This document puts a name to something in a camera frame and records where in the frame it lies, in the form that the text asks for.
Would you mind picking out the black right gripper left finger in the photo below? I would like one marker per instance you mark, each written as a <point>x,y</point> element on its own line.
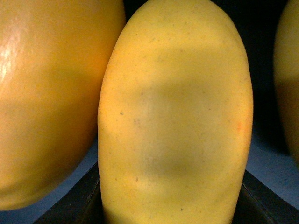
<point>81,205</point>

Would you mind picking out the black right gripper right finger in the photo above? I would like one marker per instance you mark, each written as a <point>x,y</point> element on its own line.
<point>257,204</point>

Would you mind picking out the yellow mango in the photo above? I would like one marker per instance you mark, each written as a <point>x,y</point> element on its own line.
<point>286,74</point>
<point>175,117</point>
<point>53,56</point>

